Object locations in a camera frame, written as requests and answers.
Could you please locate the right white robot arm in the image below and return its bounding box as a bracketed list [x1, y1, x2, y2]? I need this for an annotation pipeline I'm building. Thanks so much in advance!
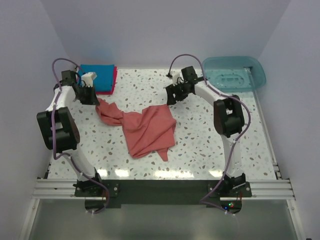
[165, 66, 246, 197]

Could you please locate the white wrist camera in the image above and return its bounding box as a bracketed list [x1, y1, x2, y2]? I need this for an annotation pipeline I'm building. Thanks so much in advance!
[81, 72, 97, 88]
[166, 73, 180, 86]

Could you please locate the aluminium frame rail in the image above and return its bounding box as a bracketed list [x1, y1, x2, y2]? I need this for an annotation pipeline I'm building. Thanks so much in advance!
[32, 179, 295, 200]

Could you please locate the teal plastic basin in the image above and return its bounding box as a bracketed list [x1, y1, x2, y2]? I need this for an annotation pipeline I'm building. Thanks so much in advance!
[202, 56, 267, 93]

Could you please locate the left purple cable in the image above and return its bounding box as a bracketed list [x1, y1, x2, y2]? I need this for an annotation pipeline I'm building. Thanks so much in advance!
[51, 58, 111, 215]

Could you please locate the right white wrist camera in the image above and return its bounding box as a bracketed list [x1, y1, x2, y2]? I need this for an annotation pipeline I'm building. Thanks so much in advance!
[166, 73, 180, 86]

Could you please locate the purple cable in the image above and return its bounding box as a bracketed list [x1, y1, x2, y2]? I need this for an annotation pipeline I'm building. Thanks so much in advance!
[51, 58, 111, 215]
[167, 53, 252, 208]

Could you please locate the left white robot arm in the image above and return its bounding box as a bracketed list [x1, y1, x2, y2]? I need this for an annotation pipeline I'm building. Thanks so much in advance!
[36, 70, 104, 196]

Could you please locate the salmon pink t shirt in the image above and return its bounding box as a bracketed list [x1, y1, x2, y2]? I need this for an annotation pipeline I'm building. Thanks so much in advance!
[95, 98, 177, 162]

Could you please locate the folded red t shirt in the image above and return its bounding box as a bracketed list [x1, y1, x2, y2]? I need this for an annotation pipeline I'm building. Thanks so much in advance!
[96, 65, 119, 96]

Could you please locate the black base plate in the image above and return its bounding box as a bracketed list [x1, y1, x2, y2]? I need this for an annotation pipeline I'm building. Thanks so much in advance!
[73, 179, 253, 213]

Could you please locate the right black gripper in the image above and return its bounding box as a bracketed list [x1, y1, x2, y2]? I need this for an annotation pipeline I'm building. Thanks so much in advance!
[165, 80, 191, 106]

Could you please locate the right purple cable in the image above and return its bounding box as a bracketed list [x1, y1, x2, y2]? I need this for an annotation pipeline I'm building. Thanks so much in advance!
[167, 53, 252, 208]

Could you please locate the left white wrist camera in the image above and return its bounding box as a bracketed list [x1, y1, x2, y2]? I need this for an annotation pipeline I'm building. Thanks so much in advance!
[81, 72, 97, 88]

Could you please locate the folded blue t shirt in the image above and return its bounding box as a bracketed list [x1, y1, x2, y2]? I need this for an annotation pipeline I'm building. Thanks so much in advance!
[78, 64, 116, 93]

